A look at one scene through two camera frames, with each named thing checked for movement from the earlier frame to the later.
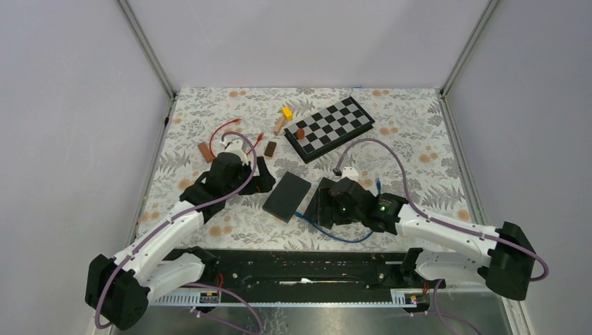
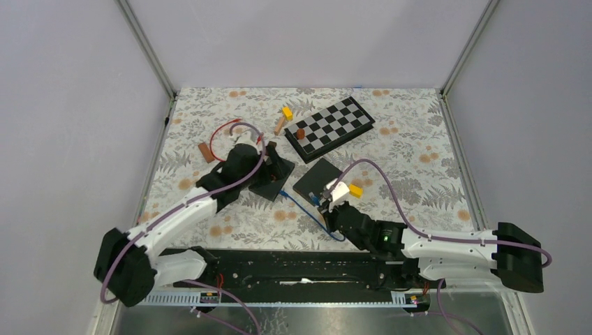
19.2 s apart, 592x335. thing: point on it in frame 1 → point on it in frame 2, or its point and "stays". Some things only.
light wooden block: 278,125 stays
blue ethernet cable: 379,189 → 315,199
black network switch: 286,197 → 315,181
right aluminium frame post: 484,17 stays
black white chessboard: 328,128 stays
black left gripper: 247,169 stays
